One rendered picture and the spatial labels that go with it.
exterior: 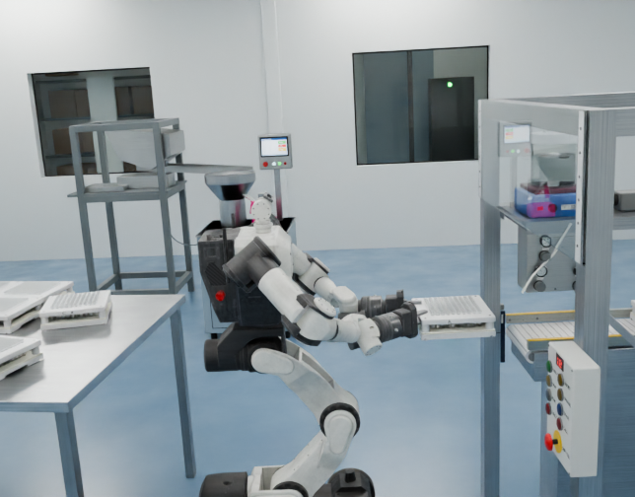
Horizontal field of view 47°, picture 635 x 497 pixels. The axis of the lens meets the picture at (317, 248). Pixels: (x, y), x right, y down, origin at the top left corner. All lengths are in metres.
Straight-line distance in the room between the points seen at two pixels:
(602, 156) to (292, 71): 6.02
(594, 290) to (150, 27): 6.54
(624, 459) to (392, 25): 5.47
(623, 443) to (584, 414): 1.09
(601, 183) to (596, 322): 0.32
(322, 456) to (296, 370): 0.33
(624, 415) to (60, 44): 6.67
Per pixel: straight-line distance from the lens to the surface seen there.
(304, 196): 7.62
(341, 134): 7.52
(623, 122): 1.72
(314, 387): 2.57
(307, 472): 2.72
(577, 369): 1.69
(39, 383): 2.49
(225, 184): 5.06
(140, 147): 5.86
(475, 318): 2.47
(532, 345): 2.52
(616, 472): 2.87
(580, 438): 1.76
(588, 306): 1.77
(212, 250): 2.39
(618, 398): 2.74
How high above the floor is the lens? 1.73
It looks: 13 degrees down
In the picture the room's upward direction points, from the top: 3 degrees counter-clockwise
